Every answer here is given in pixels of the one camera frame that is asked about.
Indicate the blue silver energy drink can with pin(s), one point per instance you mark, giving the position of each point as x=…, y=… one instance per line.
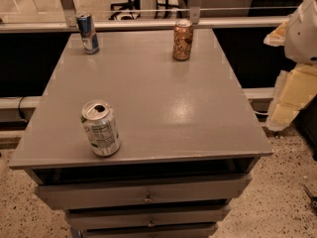
x=87, y=32

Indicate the middle grey drawer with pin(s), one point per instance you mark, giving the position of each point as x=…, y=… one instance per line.
x=148, y=217

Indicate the black office chair base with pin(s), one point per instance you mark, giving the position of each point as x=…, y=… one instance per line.
x=127, y=7

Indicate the bottom grey drawer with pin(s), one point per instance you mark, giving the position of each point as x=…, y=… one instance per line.
x=201, y=230

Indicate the grey drawer cabinet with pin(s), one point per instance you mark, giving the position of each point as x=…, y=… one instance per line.
x=176, y=119

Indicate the metal railing frame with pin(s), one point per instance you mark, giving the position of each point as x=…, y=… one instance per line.
x=38, y=16

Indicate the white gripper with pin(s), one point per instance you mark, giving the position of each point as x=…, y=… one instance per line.
x=302, y=39

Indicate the top grey drawer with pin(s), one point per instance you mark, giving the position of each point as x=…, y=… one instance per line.
x=142, y=192

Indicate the white green 7up can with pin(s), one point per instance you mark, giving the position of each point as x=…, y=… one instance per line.
x=98, y=121

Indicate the grey drawer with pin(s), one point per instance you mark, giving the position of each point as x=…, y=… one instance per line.
x=142, y=192
x=148, y=217
x=201, y=230

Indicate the orange soda can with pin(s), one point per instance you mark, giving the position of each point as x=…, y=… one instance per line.
x=183, y=37

